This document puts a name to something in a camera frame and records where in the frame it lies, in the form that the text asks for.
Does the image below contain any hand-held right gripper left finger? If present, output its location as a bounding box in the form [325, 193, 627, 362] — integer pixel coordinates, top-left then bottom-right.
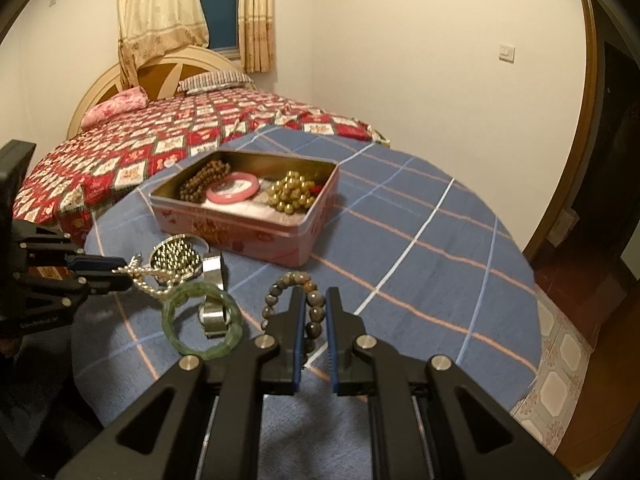
[52, 287, 307, 480]

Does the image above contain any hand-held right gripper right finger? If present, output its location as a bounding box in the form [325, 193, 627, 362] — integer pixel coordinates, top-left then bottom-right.
[325, 286, 576, 480]

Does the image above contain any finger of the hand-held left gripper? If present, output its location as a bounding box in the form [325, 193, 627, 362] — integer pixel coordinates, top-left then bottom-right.
[12, 220, 129, 275]
[16, 271, 134, 312]

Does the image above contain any grey bead bracelet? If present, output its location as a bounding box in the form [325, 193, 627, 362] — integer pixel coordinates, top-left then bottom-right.
[261, 271, 326, 346]

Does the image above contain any gold chain necklace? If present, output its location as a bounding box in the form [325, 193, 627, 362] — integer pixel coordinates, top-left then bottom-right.
[112, 255, 176, 296]

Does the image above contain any pink tin box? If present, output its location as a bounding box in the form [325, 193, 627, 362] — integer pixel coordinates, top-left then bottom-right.
[149, 150, 341, 267]

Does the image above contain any brown bead bracelet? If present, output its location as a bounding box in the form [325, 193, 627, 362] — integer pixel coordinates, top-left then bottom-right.
[178, 159, 233, 203]

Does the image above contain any pink bangle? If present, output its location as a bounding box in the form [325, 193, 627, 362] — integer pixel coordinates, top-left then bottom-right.
[206, 171, 261, 205]

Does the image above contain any gold bead bracelet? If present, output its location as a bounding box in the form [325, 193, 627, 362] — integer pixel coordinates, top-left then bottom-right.
[266, 170, 323, 216]

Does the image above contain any green jade bangle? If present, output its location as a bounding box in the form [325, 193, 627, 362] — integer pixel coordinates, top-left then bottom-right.
[161, 280, 244, 361]

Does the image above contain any red patterned bedspread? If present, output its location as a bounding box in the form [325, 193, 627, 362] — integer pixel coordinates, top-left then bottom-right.
[12, 87, 388, 248]

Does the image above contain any silver wristwatch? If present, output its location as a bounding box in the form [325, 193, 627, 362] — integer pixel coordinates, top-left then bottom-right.
[197, 255, 238, 336]

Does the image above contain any blue plaid tablecloth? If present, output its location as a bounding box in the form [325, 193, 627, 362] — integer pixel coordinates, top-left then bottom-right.
[70, 125, 543, 480]

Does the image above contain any pink floral pillow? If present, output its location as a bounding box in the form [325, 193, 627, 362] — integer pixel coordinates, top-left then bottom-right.
[80, 86, 148, 128]

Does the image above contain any cream wooden headboard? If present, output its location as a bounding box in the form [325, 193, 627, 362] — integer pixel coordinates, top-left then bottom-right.
[66, 44, 256, 138]

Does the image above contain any striped pillow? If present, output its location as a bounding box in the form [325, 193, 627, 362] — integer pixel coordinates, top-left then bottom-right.
[176, 71, 256, 95]

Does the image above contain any wide cream curtain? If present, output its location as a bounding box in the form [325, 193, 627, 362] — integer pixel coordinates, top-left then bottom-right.
[114, 0, 210, 88]

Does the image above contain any window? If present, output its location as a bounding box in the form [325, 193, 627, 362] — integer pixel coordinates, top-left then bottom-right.
[195, 0, 243, 58]

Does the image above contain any narrow cream curtain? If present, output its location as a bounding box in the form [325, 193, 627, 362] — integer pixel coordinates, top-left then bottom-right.
[237, 0, 277, 75]

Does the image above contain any white wall socket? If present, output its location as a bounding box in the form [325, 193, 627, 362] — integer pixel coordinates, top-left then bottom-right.
[550, 210, 581, 243]

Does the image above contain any wooden door frame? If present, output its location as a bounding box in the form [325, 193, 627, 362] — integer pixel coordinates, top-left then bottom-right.
[520, 0, 601, 261]

